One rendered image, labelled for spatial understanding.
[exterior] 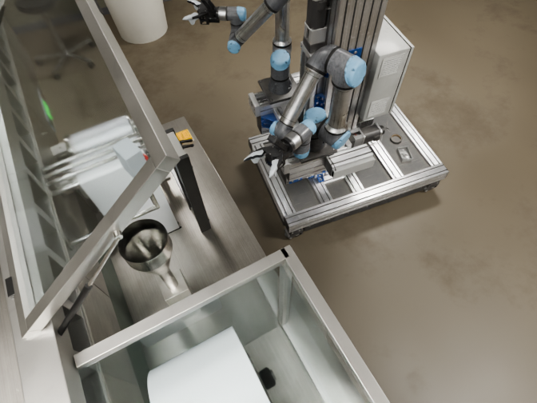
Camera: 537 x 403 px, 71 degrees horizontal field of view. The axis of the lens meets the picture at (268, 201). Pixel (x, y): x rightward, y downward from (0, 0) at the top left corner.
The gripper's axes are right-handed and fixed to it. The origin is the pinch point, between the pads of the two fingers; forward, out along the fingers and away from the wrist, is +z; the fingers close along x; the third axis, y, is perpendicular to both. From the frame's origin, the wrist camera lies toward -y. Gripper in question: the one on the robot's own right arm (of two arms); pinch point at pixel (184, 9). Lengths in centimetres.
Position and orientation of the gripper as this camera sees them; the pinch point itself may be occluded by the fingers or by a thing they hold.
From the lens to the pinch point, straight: 248.0
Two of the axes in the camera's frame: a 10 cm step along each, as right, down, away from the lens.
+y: 0.3, 4.1, 9.1
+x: 0.9, -9.1, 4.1
